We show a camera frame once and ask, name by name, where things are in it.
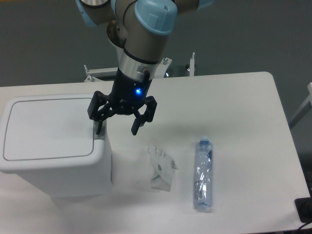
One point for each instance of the white plastic trash can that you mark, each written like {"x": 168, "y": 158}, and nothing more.
{"x": 49, "y": 141}

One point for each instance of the white frame at right edge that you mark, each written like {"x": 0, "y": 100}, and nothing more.
{"x": 303, "y": 108}

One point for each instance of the black device at table corner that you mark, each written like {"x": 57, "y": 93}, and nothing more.
{"x": 304, "y": 209}

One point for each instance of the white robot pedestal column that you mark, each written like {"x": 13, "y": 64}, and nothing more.
{"x": 117, "y": 35}

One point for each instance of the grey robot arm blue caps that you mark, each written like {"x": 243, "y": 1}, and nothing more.
{"x": 145, "y": 26}

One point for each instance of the clear plastic water bottle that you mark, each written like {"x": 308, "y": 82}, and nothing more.
{"x": 203, "y": 176}

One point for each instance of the crushed white milk carton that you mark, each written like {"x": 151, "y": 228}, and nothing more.
{"x": 164, "y": 167}

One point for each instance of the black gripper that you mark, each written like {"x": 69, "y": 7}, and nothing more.
{"x": 126, "y": 98}

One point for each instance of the white metal base frame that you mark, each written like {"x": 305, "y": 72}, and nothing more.
{"x": 165, "y": 69}

